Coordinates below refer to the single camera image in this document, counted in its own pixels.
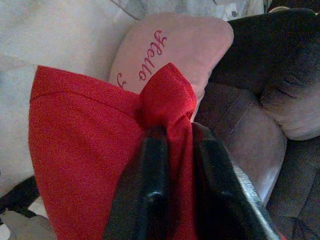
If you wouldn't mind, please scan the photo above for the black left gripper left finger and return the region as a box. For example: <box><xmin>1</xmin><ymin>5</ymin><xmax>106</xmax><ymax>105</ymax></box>
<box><xmin>103</xmin><ymin>125</ymin><xmax>176</xmax><ymax>240</ymax></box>

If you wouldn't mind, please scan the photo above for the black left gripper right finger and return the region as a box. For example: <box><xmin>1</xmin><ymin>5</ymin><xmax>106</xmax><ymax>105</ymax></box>
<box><xmin>191</xmin><ymin>121</ymin><xmax>281</xmax><ymax>240</ymax></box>

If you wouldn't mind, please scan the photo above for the red pillow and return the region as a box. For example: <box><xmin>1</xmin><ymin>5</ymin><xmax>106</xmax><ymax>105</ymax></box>
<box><xmin>28</xmin><ymin>62</ymin><xmax>287</xmax><ymax>240</ymax></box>

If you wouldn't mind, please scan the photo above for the brown fabric sofa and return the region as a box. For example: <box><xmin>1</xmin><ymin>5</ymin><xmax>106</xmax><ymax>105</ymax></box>
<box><xmin>194</xmin><ymin>7</ymin><xmax>320</xmax><ymax>240</ymax></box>

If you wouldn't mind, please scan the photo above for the pink pillow with Hello embroidery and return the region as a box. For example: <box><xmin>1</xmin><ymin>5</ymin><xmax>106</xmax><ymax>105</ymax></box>
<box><xmin>107</xmin><ymin>12</ymin><xmax>235</xmax><ymax>103</ymax></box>

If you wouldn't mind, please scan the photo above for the white sheet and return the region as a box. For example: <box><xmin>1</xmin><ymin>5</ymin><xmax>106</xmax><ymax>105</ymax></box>
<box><xmin>0</xmin><ymin>0</ymin><xmax>141</xmax><ymax>197</ymax></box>

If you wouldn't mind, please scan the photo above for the white floral cloth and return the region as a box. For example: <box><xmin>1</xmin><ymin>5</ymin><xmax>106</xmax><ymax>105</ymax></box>
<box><xmin>172</xmin><ymin>0</ymin><xmax>266</xmax><ymax>22</ymax></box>

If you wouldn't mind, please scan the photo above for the black strap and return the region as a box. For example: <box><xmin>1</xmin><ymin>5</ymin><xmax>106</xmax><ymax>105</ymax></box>
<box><xmin>0</xmin><ymin>174</ymin><xmax>42</xmax><ymax>222</ymax></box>

